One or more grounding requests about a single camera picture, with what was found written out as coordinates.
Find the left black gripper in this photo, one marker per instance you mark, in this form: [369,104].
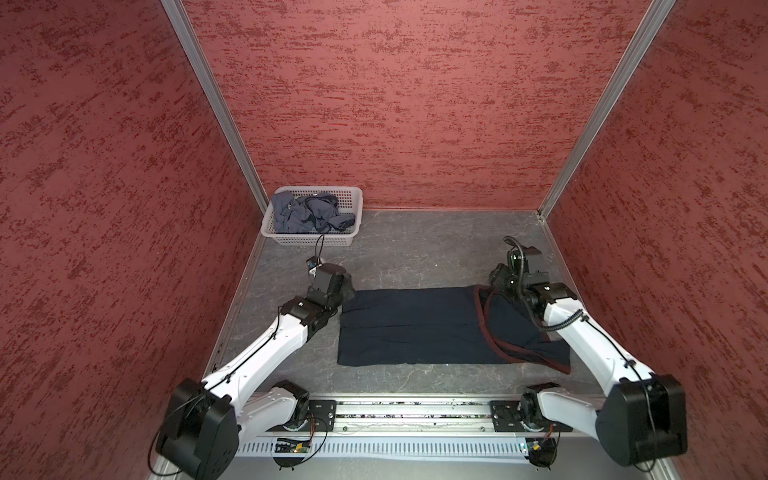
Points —
[347,291]

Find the aluminium front rail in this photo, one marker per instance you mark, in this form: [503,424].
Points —
[411,415]

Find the corner aluminium profile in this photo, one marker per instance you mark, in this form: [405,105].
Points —
[193,50]
[645,33]

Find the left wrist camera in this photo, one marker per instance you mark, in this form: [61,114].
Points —
[313,263]

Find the grey-blue tank top in basket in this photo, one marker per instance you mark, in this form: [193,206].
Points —
[317,213]

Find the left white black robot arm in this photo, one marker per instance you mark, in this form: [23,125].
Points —
[206,421]

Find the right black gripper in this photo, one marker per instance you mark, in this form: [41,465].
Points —
[497,277]

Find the left corner aluminium profile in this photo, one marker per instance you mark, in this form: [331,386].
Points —
[193,50]

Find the circuit board with wires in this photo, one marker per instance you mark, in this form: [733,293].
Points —
[292,446]
[543,453]

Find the right circuit board with wires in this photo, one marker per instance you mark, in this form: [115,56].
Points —
[543,453]

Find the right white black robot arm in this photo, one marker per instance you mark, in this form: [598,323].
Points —
[643,415]

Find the navy tank top red trim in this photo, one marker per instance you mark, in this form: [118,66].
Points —
[455,325]

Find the white plastic laundry basket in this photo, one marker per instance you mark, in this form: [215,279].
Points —
[350,201]

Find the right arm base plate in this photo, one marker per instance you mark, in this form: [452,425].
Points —
[507,415]

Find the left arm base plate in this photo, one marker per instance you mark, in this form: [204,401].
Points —
[319,412]

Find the left circuit board with wires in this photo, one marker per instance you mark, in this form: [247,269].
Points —
[292,446]

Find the white slotted cable duct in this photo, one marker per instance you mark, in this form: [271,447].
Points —
[480,449]

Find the right corner aluminium profile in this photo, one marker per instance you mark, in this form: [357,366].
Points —
[645,33]

